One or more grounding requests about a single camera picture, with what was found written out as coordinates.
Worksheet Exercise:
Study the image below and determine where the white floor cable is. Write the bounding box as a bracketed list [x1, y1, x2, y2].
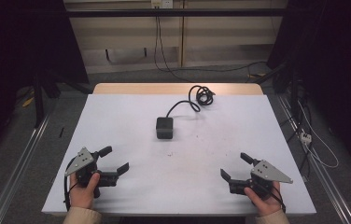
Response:
[297, 100, 340, 170]

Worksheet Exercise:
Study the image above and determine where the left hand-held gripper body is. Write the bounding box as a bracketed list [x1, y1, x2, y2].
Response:
[63, 147, 119, 189]

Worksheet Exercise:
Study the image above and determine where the black curtain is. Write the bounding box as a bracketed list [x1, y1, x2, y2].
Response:
[0, 0, 90, 169]
[266, 0, 351, 178]

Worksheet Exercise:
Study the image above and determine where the black adapter cable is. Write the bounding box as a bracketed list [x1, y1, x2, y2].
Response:
[165, 84, 217, 119]

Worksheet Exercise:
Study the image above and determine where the white table mat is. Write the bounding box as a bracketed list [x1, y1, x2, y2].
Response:
[41, 92, 317, 217]

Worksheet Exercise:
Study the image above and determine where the white wall socket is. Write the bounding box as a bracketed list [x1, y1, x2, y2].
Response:
[150, 0, 174, 9]

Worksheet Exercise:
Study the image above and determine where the person's left hand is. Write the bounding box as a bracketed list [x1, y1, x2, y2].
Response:
[68, 172, 102, 210]

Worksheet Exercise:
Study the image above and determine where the hand-held gripper black cable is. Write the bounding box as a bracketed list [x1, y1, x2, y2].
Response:
[269, 189, 288, 215]
[63, 157, 78, 213]

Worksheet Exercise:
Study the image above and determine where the black power adapter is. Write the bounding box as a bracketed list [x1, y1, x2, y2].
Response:
[155, 116, 175, 140]

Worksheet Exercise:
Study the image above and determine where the left hand-held gripper black cable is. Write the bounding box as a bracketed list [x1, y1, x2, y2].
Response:
[63, 157, 78, 213]

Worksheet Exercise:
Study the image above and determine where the black metal stand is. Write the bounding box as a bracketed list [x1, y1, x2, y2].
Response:
[32, 73, 63, 129]

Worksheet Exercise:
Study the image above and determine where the black horizontal frame bar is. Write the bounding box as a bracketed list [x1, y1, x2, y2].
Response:
[65, 8, 288, 18]

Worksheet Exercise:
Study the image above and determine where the white power plug block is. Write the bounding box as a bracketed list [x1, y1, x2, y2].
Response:
[300, 131, 313, 146]

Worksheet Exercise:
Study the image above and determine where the wooden table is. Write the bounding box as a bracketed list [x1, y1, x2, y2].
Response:
[92, 82, 264, 96]

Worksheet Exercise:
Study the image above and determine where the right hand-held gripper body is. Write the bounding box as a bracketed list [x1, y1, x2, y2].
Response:
[228, 159, 294, 201]

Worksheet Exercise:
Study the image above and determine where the person's right hand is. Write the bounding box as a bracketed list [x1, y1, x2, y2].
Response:
[243, 181, 286, 217]

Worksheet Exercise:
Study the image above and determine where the black hanging wall cable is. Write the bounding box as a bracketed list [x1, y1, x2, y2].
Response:
[153, 6, 196, 83]

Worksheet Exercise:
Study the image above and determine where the right hand-held gripper black cable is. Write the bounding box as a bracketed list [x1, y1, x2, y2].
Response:
[269, 189, 288, 215]

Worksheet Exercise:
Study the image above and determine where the aluminium floor rail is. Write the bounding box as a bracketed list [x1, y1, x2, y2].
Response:
[276, 92, 351, 224]
[0, 113, 51, 224]

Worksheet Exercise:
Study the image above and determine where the black floor cable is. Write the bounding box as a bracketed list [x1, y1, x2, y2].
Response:
[176, 61, 269, 84]

